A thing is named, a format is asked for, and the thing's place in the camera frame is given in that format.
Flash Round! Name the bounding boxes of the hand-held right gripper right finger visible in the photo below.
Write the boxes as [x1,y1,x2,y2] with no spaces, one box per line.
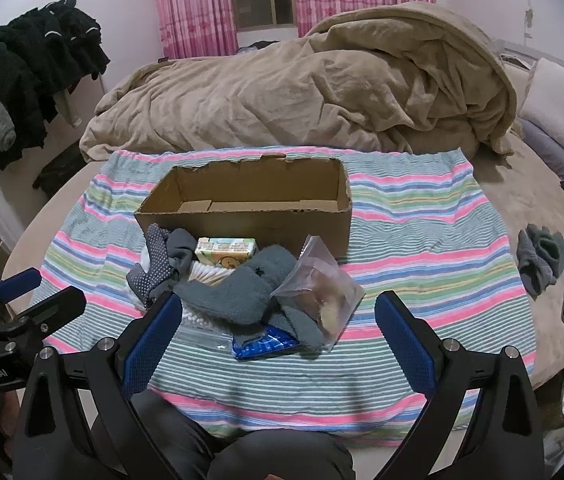
[374,290,546,480]

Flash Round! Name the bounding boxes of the clear zip bag of snacks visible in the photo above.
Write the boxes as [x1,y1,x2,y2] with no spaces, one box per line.
[269,235,367,354]

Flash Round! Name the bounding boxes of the yellow green drink carton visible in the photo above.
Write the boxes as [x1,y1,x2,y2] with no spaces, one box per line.
[195,236,259,273]

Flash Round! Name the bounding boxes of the beige fleece blanket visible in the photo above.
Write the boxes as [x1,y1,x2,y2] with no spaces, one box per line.
[79,2,518,162]

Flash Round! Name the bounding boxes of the person's grey trousers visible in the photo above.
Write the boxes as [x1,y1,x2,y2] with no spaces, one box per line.
[89,389,359,480]

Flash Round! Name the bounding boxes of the dark grey sock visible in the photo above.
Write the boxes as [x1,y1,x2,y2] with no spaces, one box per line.
[168,228,199,282]

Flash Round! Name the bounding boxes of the pair of grey socks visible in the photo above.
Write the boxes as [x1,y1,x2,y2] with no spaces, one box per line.
[516,224,564,297]

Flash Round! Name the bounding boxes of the striped pastel cloth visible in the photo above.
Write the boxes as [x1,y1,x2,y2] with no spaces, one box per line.
[29,147,537,448]

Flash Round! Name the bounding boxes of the bag of cotton swabs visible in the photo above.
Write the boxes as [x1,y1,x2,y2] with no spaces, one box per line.
[176,265,243,352]

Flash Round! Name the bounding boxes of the grey fluffy sock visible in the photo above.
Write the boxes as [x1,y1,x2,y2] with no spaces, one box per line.
[174,245,299,343]

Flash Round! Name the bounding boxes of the blue packet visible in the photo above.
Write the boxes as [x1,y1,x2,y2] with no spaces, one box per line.
[232,325,301,361]

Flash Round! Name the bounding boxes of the beige bed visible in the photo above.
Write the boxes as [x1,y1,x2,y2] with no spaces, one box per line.
[0,57,564,411]

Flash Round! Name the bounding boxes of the brown cardboard box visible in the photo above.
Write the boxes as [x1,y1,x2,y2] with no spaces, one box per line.
[133,154,353,266]

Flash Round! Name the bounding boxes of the dotted grey sock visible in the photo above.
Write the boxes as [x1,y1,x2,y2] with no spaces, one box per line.
[127,224,183,311]

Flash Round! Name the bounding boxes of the grey pillow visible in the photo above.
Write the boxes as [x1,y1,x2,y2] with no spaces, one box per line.
[519,119,564,192]

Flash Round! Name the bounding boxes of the pile of black clothes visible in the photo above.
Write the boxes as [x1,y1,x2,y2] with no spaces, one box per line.
[0,0,112,172]

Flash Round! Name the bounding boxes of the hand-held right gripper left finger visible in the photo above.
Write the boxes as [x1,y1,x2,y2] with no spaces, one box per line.
[12,291,184,480]

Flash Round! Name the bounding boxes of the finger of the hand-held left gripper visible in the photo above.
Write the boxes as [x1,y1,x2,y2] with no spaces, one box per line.
[0,267,43,316]
[12,286,88,342]

